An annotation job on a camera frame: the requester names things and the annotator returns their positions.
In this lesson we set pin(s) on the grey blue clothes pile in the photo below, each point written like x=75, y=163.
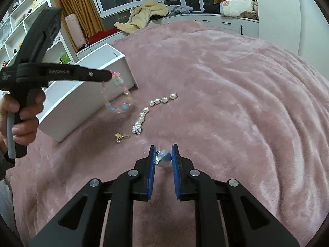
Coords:
x=180, y=8

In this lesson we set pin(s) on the white floral pillow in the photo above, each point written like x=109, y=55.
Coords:
x=237, y=7

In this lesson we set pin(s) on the silver sparkly brooch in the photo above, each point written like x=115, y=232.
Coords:
x=137, y=129

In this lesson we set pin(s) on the person's left hand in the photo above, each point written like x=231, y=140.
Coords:
x=24, y=118

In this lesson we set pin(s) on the beige plush garment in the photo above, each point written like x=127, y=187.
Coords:
x=146, y=14

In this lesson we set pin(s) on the pink plush blanket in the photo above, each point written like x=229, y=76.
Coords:
x=205, y=108

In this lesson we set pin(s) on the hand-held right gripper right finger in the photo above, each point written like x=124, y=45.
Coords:
x=175, y=169

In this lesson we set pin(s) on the white window seat cabinet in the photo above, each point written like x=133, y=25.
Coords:
x=218, y=23

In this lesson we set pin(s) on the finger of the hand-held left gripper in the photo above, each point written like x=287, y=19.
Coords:
x=93, y=74

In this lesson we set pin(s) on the gold earring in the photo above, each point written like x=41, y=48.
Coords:
x=120, y=137

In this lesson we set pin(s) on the white storage box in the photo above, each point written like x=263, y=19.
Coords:
x=84, y=92

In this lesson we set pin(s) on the red cushion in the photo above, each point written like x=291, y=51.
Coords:
x=104, y=34

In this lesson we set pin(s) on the white bookshelf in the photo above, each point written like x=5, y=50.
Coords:
x=30, y=28

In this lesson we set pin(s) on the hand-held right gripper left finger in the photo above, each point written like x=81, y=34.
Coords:
x=152, y=169

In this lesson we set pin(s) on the green toy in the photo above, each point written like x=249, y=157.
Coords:
x=63, y=57

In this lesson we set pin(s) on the silver blue round pendant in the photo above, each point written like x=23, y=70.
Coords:
x=162, y=158

